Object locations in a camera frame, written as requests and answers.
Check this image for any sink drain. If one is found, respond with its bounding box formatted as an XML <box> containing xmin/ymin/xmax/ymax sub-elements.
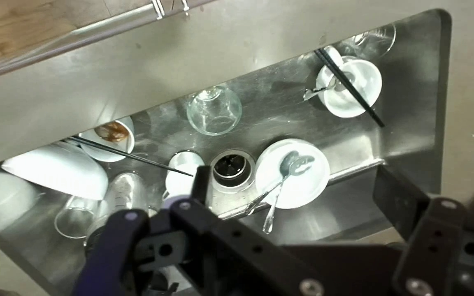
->
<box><xmin>209</xmin><ymin>148</ymin><xmax>255</xmax><ymax>189</ymax></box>

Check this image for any metal fork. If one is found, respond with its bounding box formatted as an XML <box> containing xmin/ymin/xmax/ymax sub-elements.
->
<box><xmin>301</xmin><ymin>81</ymin><xmax>339</xmax><ymax>104</ymax></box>

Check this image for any glossy grey base cabinet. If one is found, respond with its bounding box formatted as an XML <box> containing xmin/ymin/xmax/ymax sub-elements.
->
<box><xmin>0</xmin><ymin>0</ymin><xmax>217</xmax><ymax>85</ymax></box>

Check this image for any white bowl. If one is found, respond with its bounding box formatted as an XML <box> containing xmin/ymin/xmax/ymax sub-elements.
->
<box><xmin>252</xmin><ymin>136</ymin><xmax>333</xmax><ymax>212</ymax></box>

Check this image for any small white dish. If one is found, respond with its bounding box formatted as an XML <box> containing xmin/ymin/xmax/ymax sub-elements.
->
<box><xmin>315</xmin><ymin>53</ymin><xmax>385</xmax><ymax>120</ymax></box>

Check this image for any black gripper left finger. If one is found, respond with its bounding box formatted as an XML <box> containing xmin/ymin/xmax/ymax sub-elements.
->
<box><xmin>71</xmin><ymin>164</ymin><xmax>326</xmax><ymax>296</ymax></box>

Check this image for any white mug with chopstick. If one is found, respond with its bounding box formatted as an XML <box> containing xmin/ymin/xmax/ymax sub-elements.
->
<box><xmin>163</xmin><ymin>148</ymin><xmax>208</xmax><ymax>201</ymax></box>

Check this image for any metal spoon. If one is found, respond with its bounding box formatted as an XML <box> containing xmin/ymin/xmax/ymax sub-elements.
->
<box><xmin>262</xmin><ymin>178</ymin><xmax>288</xmax><ymax>235</ymax></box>
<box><xmin>244</xmin><ymin>151</ymin><xmax>316</xmax><ymax>217</ymax></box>

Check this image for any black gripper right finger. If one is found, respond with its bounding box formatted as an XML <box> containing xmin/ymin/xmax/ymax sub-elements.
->
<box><xmin>372</xmin><ymin>163</ymin><xmax>474</xmax><ymax>296</ymax></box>

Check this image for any clear drinking glass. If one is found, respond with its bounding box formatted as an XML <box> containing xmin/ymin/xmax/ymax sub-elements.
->
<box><xmin>351</xmin><ymin>23</ymin><xmax>398</xmax><ymax>64</ymax></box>
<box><xmin>183</xmin><ymin>82</ymin><xmax>245</xmax><ymax>138</ymax></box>

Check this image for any stainless steel sink basin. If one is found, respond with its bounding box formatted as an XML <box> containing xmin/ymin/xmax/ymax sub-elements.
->
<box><xmin>0</xmin><ymin>7</ymin><xmax>453</xmax><ymax>296</ymax></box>

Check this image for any long dark chopstick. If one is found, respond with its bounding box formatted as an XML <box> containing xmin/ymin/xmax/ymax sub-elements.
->
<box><xmin>59</xmin><ymin>133</ymin><xmax>196</xmax><ymax>179</ymax></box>

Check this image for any large white plate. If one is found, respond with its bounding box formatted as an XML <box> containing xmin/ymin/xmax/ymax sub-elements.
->
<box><xmin>0</xmin><ymin>141</ymin><xmax>110</xmax><ymax>202</ymax></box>

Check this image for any white saucer brown sauce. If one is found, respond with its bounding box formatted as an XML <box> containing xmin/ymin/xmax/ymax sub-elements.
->
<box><xmin>76</xmin><ymin>113</ymin><xmax>138</xmax><ymax>164</ymax></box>

